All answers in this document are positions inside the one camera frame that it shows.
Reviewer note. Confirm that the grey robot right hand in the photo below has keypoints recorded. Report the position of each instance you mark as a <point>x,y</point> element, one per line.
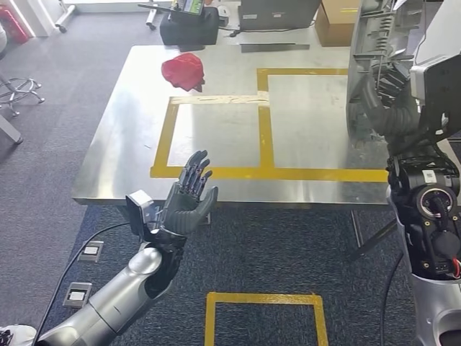
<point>392,122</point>

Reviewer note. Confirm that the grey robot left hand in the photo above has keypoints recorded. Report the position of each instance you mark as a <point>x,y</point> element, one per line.
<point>183,212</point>

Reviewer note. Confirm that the silver wheel hubcap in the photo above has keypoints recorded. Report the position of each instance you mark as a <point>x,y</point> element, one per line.
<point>364,48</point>

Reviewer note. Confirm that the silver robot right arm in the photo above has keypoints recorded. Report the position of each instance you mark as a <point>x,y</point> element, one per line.
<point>432,239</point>

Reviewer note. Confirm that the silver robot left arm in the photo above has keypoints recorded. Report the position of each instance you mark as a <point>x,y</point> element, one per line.
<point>118,301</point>

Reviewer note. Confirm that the steel workbench table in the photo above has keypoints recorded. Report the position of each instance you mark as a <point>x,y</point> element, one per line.
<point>118,143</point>

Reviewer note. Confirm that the white panel board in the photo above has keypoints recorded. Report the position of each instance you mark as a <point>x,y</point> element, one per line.
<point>439,28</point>

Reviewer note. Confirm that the brown cardboard box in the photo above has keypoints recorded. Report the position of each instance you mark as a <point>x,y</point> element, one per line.
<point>335,26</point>

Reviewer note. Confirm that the steel floor outlet box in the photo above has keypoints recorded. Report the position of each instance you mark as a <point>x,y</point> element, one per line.
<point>90,251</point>
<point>77,295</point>

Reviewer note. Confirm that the red cloth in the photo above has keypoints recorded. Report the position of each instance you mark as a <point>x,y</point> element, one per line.
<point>183,71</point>

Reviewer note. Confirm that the dark flat plate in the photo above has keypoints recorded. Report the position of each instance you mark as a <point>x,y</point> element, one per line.
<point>273,48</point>

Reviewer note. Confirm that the black bag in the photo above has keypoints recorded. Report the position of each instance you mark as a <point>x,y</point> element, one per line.
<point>187,31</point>

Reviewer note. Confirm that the dark grey monitor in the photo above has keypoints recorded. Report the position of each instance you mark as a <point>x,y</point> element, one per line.
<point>277,16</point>

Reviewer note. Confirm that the black tablet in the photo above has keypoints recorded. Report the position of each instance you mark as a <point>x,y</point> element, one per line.
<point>189,7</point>

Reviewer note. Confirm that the white table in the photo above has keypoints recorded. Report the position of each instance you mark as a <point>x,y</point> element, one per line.
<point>10,131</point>

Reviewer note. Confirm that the person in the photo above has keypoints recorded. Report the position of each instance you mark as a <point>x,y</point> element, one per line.
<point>18,334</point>

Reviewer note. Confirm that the red floor object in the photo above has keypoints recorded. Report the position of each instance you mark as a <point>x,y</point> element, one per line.
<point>12,24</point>

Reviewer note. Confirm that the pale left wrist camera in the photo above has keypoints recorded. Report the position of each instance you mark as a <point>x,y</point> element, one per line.
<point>139,212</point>

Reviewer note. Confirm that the right wrist camera mount plate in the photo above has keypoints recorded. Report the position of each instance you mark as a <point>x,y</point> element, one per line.
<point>439,90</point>

